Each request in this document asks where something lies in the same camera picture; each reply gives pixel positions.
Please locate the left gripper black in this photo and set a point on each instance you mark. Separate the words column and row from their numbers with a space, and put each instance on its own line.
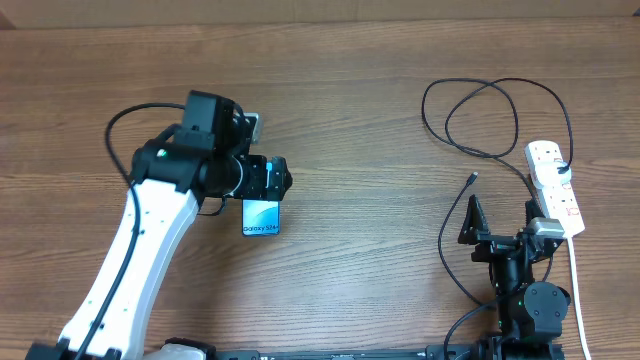
column 255, row 187

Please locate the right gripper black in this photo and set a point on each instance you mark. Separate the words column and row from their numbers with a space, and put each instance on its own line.
column 473, row 232

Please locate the Samsung Galaxy smartphone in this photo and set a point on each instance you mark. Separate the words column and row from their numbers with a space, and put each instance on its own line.
column 260, row 218

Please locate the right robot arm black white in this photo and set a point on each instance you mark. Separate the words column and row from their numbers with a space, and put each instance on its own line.
column 530, row 312

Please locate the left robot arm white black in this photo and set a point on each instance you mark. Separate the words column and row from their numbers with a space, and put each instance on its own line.
column 206, row 155

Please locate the white charger adapter plug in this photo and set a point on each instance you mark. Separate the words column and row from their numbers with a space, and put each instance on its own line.
column 550, row 174

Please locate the white power strip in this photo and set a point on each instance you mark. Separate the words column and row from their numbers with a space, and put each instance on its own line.
column 557, row 202

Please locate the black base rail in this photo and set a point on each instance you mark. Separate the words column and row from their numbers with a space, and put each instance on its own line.
column 432, row 352

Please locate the cardboard backdrop wall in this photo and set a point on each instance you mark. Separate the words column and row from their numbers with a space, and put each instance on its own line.
column 55, row 14

